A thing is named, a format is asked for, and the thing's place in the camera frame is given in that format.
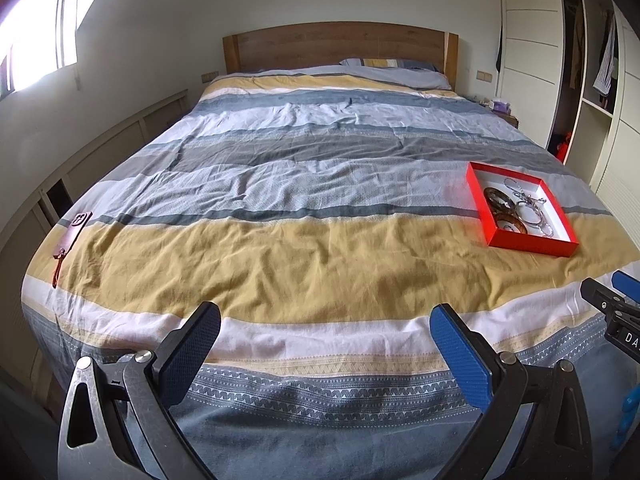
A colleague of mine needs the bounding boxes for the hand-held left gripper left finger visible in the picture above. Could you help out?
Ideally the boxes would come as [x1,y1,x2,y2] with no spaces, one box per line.
[57,302,221,480]

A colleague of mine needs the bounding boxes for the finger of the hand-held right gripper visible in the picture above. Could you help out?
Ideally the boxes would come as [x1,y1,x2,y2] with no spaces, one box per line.
[580,277,628,322]
[612,270,640,306]

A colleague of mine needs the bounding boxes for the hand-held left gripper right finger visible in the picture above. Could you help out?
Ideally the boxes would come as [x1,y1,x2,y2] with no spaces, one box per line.
[430,304,593,480]

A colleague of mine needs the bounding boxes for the red jewelry box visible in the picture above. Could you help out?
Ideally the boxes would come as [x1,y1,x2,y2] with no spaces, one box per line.
[466,161,580,258]

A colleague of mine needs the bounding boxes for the thin silver bangle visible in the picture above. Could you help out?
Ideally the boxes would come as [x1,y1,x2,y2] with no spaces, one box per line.
[514,199,547,228]

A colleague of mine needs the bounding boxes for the orange tortoiseshell bangle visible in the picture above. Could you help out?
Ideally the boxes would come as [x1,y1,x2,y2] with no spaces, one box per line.
[492,211,531,235]

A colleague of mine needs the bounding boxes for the silver ring chain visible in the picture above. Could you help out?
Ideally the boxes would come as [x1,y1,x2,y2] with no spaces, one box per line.
[502,177,546,207]

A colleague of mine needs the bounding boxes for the dark tortoiseshell bangle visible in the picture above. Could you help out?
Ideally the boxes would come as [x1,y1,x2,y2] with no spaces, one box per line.
[482,186,516,211]

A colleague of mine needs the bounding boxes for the blue white cloth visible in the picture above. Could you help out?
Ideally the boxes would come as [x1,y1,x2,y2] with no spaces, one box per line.
[617,390,640,453]

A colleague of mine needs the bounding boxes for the striped duvet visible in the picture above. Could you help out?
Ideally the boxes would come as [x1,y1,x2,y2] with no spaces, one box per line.
[20,67,640,480]

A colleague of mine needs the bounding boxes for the striped hanging shirt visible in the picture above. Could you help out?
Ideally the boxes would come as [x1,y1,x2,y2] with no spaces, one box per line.
[592,12,618,96]

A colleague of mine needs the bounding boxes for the brown hanging garment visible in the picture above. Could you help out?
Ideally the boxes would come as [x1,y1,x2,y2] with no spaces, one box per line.
[570,5,586,91]

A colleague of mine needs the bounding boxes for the white wardrobe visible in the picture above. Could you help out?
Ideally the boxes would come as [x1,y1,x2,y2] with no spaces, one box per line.
[497,0,640,241]

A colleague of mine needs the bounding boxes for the striped pillow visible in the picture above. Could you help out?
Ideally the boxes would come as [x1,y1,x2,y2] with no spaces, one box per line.
[340,57,438,72]

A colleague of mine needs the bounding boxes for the wooden headboard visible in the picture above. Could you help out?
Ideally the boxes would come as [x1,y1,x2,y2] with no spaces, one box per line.
[222,21,459,92]

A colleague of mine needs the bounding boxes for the window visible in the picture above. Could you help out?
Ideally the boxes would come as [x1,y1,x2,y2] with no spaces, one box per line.
[0,0,83,96]

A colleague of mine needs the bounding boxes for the white wall cabinet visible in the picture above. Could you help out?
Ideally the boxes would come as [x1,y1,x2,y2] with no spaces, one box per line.
[0,89,190,241]

